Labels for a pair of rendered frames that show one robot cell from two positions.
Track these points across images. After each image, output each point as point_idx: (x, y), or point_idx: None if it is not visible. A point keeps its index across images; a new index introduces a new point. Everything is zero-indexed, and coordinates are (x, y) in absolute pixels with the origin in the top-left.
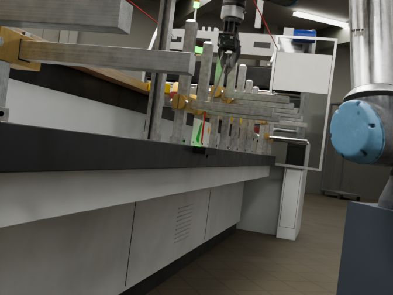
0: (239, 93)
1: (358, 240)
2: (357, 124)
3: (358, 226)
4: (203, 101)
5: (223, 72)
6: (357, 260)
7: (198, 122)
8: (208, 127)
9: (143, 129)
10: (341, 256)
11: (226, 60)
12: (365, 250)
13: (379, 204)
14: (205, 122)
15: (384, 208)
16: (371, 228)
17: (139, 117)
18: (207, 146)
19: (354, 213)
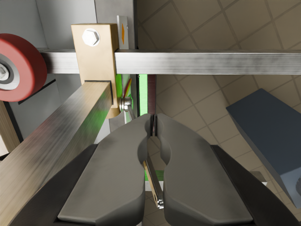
0: None
1: (270, 167)
2: None
3: (275, 172)
4: (147, 190)
5: (153, 170)
6: (264, 160)
7: (126, 122)
8: (122, 40)
9: (31, 99)
10: (259, 149)
11: (137, 154)
12: (270, 168)
13: (296, 185)
14: (123, 74)
15: (294, 190)
16: (279, 180)
17: (28, 130)
18: (126, 19)
19: (277, 175)
